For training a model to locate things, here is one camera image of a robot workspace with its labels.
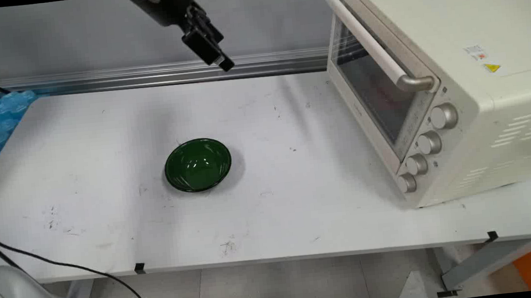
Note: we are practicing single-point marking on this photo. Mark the white label sticker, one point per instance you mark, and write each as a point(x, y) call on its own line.
point(474, 52)

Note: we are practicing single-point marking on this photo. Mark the dark green bowl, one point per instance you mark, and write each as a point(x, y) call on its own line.
point(198, 165)

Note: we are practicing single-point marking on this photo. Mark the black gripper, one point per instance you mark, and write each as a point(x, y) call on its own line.
point(169, 5)

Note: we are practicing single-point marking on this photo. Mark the grey table leg with foot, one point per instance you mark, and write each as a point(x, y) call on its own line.
point(490, 259)

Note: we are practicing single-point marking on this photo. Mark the black table edge clip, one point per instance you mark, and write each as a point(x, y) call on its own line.
point(139, 267)
point(492, 236)

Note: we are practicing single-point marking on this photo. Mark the large silver oven knob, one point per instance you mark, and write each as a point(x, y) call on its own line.
point(444, 116)

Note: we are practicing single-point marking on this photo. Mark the yellow warning sticker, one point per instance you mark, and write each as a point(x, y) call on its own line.
point(492, 68)

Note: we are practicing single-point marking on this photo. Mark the cream toaster oven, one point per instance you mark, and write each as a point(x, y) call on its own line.
point(480, 50)

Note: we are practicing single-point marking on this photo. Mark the aluminium extrusion rail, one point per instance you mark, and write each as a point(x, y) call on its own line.
point(141, 76)

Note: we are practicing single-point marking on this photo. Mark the small silver oven knob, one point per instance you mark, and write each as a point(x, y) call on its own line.
point(407, 183)

